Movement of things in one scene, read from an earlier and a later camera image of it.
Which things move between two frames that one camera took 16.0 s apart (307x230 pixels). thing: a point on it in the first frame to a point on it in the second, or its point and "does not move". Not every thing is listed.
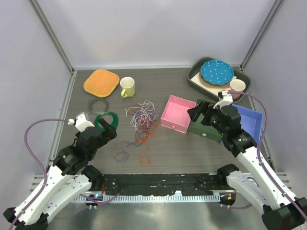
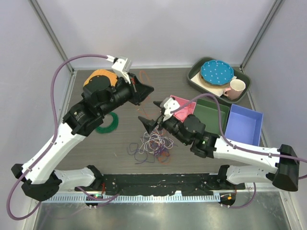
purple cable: (143, 118) to (141, 155)
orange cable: (150, 130) to (163, 158)
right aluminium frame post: (261, 34) does not move
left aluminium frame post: (52, 33) does not move
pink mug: (236, 86) does not move
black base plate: (161, 184) does not move
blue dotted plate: (217, 72) does not move
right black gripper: (194, 112) to (150, 124)
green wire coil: (114, 121) does not move
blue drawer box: (252, 121) does not move
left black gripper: (109, 134) to (142, 90)
